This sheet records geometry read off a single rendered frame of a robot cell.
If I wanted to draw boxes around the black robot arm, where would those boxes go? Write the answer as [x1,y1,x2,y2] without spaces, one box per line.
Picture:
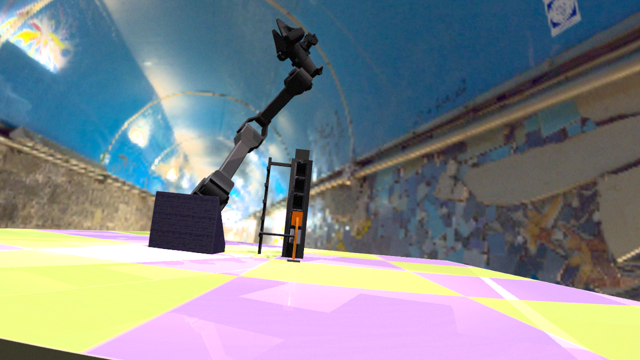
[190,32,323,211]

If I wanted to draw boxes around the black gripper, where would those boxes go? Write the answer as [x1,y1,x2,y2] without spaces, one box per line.
[272,18,309,67]

